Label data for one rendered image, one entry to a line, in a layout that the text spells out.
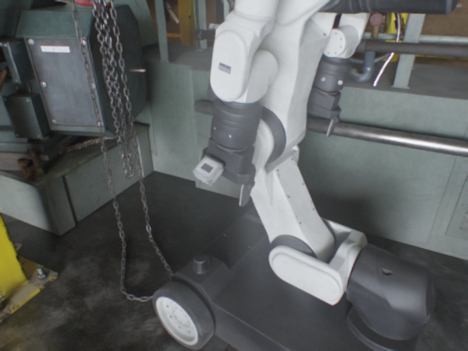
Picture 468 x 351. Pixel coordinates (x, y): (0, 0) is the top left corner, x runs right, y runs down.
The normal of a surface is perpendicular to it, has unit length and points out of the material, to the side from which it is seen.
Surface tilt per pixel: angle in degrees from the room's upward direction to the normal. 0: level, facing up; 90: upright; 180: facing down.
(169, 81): 90
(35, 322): 0
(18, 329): 0
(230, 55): 90
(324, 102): 90
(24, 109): 90
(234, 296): 0
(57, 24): 45
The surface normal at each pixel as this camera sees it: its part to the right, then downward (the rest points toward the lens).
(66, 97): -0.13, 0.49
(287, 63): -0.56, 0.72
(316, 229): 0.58, -0.40
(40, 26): -0.10, -0.26
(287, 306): 0.00, -0.87
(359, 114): -0.45, 0.45
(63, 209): 0.90, 0.22
